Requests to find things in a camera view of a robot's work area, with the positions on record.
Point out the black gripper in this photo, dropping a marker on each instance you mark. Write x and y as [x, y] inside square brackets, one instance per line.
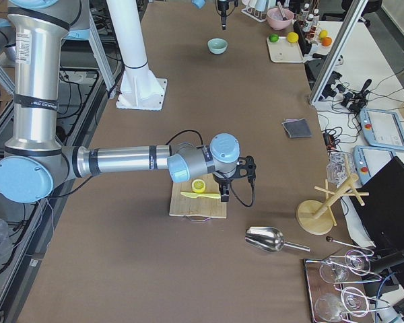
[223, 180]
[223, 7]

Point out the light green ceramic bowl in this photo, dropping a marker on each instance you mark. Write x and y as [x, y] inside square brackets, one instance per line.
[217, 46]

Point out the pink bowl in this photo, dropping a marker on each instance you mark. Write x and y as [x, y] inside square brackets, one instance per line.
[275, 19]

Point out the halved lemon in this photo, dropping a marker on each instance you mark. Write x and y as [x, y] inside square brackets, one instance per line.
[198, 185]

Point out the yellow plastic knife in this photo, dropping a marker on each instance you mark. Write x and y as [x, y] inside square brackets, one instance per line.
[195, 195]

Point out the bamboo cutting board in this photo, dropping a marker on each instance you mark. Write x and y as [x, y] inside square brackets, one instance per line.
[204, 207]

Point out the green lime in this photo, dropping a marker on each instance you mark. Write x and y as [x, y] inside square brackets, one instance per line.
[273, 37]

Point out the steel scoop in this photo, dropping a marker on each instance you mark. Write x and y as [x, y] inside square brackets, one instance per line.
[270, 239]

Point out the beige rabbit tray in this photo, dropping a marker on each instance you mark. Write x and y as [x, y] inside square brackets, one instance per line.
[284, 52]

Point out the whole yellow lemon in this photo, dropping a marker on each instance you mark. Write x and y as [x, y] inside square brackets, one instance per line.
[292, 37]

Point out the folded grey cloth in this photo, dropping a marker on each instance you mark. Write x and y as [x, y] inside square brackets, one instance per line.
[297, 128]

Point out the wooden mug tree stand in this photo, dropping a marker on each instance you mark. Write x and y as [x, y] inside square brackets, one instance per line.
[316, 217]

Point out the orange fruit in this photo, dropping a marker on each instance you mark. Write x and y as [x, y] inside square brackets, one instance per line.
[326, 41]

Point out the clear plastic container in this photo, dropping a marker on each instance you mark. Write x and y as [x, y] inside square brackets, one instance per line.
[336, 168]

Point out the wine glass rack tray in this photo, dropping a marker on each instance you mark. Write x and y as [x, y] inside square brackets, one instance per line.
[335, 287]

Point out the blue teach pendant near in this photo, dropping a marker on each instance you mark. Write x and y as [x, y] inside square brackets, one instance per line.
[370, 160]

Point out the blue teach pendant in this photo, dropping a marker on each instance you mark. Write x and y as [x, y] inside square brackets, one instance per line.
[370, 160]
[382, 128]

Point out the black monitor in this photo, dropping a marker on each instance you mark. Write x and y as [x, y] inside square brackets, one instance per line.
[383, 213]

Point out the blue teach pendant far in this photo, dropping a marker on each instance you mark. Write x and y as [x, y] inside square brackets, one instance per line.
[382, 128]

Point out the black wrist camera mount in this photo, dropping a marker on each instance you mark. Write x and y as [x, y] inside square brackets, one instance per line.
[245, 168]

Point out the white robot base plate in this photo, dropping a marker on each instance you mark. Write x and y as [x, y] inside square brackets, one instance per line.
[141, 90]

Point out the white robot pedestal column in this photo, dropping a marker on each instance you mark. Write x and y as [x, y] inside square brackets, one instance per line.
[126, 23]

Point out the aluminium frame post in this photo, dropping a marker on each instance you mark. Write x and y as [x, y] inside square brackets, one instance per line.
[351, 19]

